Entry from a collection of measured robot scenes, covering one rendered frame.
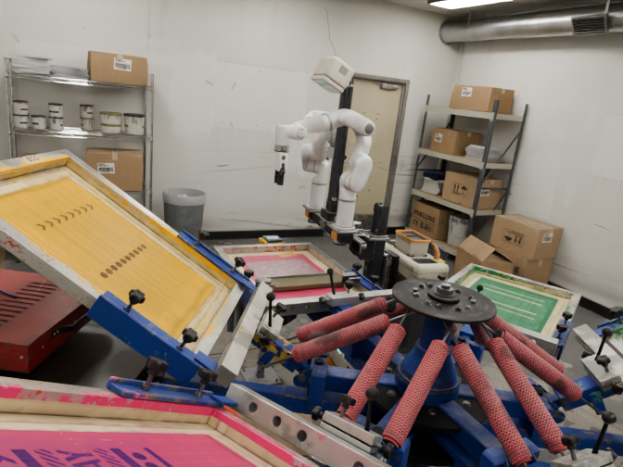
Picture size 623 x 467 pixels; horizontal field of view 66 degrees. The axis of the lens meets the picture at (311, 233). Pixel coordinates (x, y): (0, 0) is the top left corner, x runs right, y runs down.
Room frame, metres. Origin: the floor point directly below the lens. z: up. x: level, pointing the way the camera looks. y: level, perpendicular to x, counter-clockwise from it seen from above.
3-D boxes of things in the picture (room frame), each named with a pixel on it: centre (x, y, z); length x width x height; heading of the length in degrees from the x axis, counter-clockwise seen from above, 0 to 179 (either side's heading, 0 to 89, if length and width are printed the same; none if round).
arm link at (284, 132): (2.47, 0.16, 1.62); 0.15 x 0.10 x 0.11; 111
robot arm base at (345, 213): (2.62, -0.19, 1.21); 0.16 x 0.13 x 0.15; 111
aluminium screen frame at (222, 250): (2.25, 0.08, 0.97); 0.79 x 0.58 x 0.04; 27
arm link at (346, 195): (2.60, -0.18, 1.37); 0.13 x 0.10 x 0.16; 21
